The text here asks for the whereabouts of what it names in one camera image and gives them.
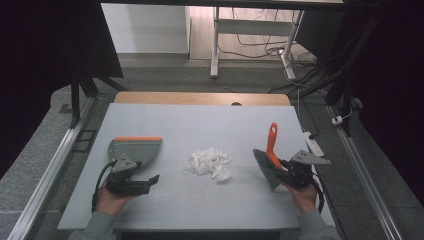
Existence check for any black metal stand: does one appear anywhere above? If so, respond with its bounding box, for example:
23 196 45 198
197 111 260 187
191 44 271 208
67 64 130 130
293 13 384 138

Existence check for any white desk frame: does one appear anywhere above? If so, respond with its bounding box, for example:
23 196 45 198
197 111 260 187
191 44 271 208
209 6 305 81

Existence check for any bundle of black floor cables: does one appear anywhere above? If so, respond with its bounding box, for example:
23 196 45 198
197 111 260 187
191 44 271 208
218 8 321 94

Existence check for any orange-handled grey brush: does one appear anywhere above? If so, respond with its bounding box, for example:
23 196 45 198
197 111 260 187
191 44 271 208
252 122 284 192

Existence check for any person's left hand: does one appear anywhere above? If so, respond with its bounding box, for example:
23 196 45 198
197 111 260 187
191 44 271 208
94 178 138 218

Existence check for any wooden table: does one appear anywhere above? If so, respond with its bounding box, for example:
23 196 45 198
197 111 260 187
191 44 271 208
113 91 292 107

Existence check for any white power strip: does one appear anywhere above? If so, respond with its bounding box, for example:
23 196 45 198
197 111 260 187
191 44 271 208
302 131 325 158

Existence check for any pile of white paper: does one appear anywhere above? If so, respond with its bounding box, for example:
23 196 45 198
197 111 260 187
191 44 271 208
180 146 233 184

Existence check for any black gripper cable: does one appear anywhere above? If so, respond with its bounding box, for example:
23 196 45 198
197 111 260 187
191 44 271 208
91 161 117 213
311 172 326 214

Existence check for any aluminium rail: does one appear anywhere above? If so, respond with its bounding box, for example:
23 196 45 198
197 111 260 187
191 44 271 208
327 104 405 240
6 96 98 240

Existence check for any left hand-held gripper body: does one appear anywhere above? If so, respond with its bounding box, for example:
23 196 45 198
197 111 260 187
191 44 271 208
105 152 152 197

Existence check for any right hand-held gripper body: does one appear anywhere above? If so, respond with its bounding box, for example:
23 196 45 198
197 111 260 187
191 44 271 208
280 148 332 189

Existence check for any person's right hand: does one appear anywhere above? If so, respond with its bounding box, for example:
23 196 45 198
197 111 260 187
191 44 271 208
280 179 320 215

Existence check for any grey dustpan with orange edge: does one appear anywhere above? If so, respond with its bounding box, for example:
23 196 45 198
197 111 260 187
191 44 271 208
107 135 164 172

